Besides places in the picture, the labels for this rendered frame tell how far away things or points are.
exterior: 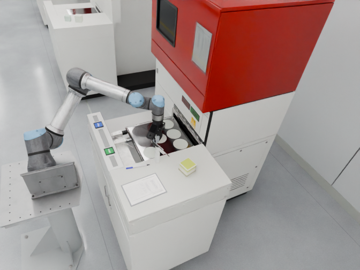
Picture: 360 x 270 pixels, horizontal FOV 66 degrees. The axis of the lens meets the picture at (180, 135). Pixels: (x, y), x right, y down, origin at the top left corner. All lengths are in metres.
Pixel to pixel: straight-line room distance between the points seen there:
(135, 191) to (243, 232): 1.35
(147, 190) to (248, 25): 0.99
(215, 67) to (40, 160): 1.07
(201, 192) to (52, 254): 1.40
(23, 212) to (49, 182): 0.20
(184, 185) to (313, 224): 1.66
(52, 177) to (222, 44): 1.14
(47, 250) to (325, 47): 2.89
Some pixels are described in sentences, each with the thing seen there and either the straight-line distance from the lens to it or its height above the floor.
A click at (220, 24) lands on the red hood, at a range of 1.37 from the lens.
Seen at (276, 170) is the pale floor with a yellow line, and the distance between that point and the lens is 3.19.
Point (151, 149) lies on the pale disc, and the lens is 1.82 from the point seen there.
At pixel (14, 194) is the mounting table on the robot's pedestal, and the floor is 0.82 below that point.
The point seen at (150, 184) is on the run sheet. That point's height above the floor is 0.97.
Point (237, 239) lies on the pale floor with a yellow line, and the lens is 2.57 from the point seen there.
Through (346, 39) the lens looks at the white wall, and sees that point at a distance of 2.78.
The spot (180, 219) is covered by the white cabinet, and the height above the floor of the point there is 0.78.
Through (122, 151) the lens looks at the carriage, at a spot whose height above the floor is 0.88.
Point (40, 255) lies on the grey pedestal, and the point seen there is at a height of 0.01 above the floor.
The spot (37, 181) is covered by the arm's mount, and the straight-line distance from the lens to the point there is 1.69.
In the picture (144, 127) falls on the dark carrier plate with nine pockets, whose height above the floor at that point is 0.90.
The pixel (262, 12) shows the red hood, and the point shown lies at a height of 1.78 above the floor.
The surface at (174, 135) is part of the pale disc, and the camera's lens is 1.93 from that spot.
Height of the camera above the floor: 2.21
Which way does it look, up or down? 43 degrees down
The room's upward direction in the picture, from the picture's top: 7 degrees clockwise
